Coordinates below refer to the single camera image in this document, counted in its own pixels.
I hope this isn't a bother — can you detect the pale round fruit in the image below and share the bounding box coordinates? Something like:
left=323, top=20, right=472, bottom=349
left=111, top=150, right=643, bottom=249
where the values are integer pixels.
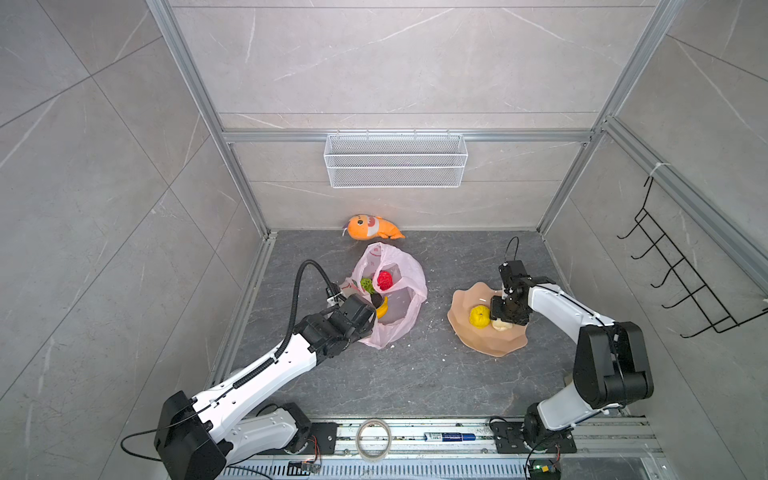
left=491, top=319, right=514, bottom=332

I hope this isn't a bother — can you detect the yellow bell pepper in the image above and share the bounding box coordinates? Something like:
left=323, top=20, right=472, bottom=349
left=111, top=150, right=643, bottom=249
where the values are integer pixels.
left=469, top=305, right=492, bottom=329

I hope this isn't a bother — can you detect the pink plastic bag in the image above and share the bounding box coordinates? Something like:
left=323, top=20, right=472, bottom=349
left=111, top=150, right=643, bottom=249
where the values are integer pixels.
left=340, top=242, right=428, bottom=349

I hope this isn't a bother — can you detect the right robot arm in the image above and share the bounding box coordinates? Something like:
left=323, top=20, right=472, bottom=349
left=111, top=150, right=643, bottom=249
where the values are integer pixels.
left=490, top=260, right=654, bottom=451

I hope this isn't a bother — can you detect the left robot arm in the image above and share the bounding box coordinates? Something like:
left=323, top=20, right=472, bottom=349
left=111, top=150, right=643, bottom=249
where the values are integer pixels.
left=153, top=294, right=376, bottom=479

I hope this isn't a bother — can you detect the banana in bag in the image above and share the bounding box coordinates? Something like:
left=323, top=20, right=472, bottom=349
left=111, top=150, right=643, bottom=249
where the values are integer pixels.
left=376, top=297, right=389, bottom=319

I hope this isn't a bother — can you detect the green fruit in bag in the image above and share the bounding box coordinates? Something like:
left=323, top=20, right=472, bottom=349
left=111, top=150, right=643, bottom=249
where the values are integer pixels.
left=360, top=278, right=376, bottom=295

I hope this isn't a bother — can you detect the red fruit in bag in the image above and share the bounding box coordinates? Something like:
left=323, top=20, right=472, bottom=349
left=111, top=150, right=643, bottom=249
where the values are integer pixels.
left=376, top=270, right=395, bottom=291

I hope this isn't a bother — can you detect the pink shell-shaped plate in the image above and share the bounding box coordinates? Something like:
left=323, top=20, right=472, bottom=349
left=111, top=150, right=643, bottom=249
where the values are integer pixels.
left=447, top=282, right=528, bottom=358

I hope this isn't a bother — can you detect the orange fish plush toy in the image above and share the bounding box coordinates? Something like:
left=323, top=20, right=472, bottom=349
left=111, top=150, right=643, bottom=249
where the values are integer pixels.
left=343, top=214, right=405, bottom=241

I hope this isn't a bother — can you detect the roll of clear tape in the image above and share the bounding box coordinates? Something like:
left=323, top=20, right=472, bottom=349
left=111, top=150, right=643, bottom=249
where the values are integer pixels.
left=355, top=418, right=393, bottom=463

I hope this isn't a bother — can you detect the blue marker pen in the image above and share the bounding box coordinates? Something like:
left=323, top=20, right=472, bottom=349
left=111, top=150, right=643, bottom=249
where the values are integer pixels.
left=424, top=432, right=477, bottom=443

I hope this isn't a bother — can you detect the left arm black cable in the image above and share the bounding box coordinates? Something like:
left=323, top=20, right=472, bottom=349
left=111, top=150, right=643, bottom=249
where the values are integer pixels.
left=119, top=259, right=340, bottom=463

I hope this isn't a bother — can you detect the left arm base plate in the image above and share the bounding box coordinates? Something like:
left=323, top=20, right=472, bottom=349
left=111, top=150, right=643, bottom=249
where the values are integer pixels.
left=284, top=422, right=339, bottom=456

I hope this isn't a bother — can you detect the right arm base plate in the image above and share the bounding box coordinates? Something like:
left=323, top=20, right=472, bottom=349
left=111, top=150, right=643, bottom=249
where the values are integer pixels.
left=488, top=417, right=577, bottom=454

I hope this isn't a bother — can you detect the white wire mesh basket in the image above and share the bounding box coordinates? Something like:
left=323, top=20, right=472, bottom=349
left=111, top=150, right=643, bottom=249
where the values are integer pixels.
left=323, top=133, right=469, bottom=189

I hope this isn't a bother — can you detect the black wire hook rack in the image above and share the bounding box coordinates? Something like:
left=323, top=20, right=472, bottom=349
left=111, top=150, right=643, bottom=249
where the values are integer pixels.
left=616, top=176, right=767, bottom=339

